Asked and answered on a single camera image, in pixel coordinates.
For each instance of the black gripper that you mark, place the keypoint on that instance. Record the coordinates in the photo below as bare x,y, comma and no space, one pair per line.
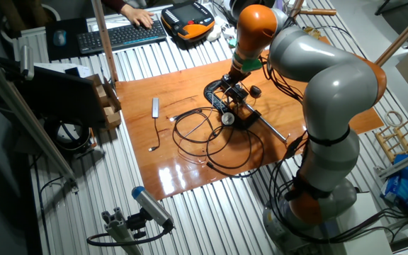
237,76

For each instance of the black round USB device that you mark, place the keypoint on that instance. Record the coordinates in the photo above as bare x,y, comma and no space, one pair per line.
255,91

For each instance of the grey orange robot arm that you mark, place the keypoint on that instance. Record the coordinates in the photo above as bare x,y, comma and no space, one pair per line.
331,88

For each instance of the white round USB device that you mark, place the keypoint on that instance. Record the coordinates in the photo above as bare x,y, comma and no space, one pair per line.
227,118

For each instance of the slim grey USB hub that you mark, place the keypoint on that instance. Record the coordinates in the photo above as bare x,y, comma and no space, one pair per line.
155,108

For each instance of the person's bare hand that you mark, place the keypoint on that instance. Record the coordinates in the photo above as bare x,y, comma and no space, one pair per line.
138,16

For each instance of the black metal C-clamp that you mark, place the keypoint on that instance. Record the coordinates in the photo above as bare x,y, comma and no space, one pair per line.
209,93

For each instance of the small white adapter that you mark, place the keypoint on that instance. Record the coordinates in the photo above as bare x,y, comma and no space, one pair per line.
229,32

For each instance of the white rounded object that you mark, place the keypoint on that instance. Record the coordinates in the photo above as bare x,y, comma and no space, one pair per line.
212,34

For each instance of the wooden board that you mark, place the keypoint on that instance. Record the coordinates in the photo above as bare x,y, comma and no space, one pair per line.
175,81

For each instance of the orange black teach pendant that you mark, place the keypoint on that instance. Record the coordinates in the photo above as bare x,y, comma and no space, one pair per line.
186,16

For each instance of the purple plastic tube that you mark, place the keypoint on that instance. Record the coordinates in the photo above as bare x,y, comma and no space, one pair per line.
279,4

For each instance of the gold foil bag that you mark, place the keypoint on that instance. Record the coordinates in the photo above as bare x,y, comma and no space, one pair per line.
313,32

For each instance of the wooden dowel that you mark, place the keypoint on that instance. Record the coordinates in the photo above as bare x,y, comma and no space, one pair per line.
321,12

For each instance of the black keyboard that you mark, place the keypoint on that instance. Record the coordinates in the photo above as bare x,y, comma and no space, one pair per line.
119,35

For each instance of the wooden block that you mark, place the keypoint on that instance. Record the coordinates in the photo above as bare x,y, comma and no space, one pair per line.
102,95
112,117

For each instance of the black round spool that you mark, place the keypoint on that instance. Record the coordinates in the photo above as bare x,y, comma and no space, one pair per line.
83,141

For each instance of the black mouse pad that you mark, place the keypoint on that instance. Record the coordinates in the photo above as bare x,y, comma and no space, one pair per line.
73,26

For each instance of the black monitor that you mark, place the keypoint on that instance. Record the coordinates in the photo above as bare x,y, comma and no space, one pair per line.
62,95

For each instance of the wooden rack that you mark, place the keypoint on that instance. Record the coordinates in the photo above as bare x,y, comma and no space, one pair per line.
390,141

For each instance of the grey computer mouse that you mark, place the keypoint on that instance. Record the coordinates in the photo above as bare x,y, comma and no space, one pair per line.
59,37

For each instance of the aluminium profile bar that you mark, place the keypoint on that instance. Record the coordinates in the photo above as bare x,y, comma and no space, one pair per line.
402,161
30,124

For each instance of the wooden frame post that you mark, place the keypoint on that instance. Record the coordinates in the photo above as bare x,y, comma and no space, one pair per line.
406,33
105,42
296,8

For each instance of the grey camera with blue cap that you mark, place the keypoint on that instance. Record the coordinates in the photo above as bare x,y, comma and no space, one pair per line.
151,205

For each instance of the aluminium extrusion mount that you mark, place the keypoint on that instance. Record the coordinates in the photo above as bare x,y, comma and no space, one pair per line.
119,230

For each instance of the white pedestal box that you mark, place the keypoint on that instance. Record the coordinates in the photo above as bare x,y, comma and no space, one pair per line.
374,198

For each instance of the silver camera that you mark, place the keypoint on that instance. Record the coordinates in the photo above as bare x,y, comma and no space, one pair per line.
27,62

